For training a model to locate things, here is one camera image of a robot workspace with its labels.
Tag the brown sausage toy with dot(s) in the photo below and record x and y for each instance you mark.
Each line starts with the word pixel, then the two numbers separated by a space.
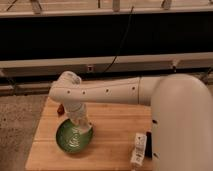
pixel 60 110

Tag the white sponge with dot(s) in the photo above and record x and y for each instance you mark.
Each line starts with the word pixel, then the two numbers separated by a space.
pixel 84 129

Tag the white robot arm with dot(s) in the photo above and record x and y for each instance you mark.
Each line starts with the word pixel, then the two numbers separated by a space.
pixel 181 107

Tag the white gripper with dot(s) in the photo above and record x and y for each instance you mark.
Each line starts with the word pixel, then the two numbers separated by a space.
pixel 78 117

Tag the white power strip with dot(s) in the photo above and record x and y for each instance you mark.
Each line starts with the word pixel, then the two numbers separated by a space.
pixel 138 153

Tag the green ceramic bowl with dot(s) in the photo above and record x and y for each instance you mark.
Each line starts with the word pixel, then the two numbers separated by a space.
pixel 70 140

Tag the black rectangular block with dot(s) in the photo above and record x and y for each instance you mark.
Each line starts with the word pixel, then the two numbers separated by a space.
pixel 148 151

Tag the wooden table top board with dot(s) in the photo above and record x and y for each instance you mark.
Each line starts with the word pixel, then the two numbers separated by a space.
pixel 114 129

